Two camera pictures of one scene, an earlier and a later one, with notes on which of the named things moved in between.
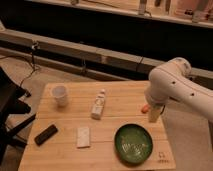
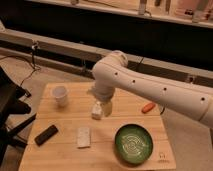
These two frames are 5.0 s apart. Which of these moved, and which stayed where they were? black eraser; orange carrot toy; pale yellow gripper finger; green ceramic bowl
Moved: pale yellow gripper finger
Stayed: green ceramic bowl; orange carrot toy; black eraser
